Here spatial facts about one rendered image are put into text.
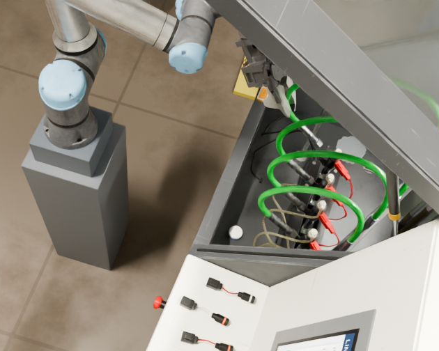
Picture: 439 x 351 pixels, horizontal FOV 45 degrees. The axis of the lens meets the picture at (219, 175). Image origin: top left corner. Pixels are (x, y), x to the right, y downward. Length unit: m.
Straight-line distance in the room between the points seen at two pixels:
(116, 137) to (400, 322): 1.12
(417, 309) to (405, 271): 0.08
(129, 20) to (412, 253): 0.70
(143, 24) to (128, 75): 1.72
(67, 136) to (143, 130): 1.16
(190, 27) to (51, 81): 0.42
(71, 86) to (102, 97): 1.37
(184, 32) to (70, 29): 0.37
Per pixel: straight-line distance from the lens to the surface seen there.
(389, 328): 0.84
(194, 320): 1.29
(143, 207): 2.45
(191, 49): 1.13
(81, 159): 1.54
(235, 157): 1.50
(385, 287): 0.89
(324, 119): 1.15
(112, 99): 2.75
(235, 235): 1.51
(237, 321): 1.30
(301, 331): 1.07
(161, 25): 1.13
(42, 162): 1.66
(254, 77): 1.26
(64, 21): 1.40
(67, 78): 1.41
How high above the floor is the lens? 2.23
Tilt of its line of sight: 61 degrees down
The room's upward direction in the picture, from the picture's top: 16 degrees clockwise
